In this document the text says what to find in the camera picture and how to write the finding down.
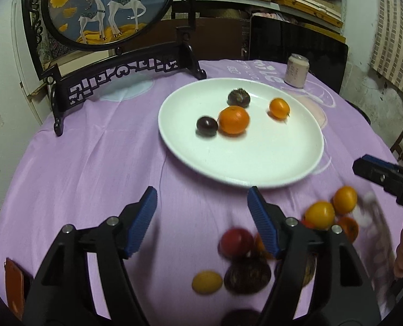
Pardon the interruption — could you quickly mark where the orange phone at edge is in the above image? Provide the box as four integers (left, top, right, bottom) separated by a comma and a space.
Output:
4, 258, 26, 320

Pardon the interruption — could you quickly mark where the white oval plate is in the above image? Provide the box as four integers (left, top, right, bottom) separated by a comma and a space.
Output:
158, 78, 325, 189

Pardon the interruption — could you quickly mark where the large orange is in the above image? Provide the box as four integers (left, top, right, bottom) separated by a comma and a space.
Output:
337, 216, 359, 244

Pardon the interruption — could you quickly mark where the small dark purple plum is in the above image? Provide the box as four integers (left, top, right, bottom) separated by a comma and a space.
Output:
196, 116, 218, 137

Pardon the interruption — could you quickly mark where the round deer embroidery screen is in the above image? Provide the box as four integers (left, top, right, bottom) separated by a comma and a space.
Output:
21, 0, 207, 136

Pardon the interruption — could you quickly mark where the red cherry tomato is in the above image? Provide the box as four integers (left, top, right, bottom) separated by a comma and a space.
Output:
218, 227, 254, 259

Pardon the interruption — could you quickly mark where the tan longan fruit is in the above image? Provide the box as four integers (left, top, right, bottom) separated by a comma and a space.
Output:
191, 270, 223, 295

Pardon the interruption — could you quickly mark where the small orange citrus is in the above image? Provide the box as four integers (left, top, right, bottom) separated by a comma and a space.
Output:
254, 233, 274, 260

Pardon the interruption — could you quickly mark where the black chair back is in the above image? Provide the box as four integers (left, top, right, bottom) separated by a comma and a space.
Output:
249, 15, 349, 93

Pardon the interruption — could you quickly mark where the pale pink drink can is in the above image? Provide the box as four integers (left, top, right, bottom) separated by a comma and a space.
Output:
284, 54, 310, 88

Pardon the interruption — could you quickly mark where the oval orange kumquat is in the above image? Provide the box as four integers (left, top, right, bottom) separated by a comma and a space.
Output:
269, 98, 291, 120

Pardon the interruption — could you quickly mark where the yellow-green tomato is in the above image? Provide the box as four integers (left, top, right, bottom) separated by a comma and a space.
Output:
304, 201, 336, 230
333, 186, 358, 216

